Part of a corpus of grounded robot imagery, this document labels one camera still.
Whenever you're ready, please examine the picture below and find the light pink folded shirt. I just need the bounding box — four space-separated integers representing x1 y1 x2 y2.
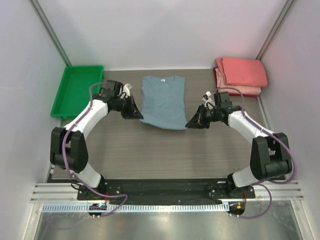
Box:
214 68 261 97

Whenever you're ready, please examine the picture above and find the aluminium corner post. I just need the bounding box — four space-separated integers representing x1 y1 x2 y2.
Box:
29 0 72 66
256 0 297 61

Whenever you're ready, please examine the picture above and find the right aluminium corner post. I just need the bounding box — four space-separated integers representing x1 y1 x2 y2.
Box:
256 0 297 61

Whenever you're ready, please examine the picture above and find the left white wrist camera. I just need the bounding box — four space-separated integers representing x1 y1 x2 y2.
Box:
120 83 132 99

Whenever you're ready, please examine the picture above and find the left aluminium corner post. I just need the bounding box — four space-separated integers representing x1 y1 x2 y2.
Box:
29 0 72 66

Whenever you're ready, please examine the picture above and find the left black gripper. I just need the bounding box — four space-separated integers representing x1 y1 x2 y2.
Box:
112 94 144 120

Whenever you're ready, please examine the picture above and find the green plastic tray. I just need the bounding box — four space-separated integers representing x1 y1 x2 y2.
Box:
50 65 104 120

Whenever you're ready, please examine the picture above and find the aluminium rail frame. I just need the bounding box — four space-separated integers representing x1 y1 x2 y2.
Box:
30 178 304 205

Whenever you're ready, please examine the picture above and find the blue grey t shirt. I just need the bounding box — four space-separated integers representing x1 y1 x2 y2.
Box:
140 75 187 131

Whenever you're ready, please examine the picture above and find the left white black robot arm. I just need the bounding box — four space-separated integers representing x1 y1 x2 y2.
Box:
50 80 143 200

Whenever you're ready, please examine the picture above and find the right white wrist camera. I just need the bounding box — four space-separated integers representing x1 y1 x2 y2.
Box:
202 91 216 110

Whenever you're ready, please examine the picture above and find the top coral folded shirt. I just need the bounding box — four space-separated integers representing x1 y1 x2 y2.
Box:
215 57 268 88

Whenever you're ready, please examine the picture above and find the white slotted cable duct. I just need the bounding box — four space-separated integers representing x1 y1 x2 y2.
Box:
42 202 229 214

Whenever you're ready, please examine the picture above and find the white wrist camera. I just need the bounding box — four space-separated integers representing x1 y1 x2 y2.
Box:
120 83 132 99
202 91 216 110

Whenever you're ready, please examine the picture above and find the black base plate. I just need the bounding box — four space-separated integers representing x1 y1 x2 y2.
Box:
77 178 256 215

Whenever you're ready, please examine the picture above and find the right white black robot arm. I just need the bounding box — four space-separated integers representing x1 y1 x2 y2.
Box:
185 91 293 198

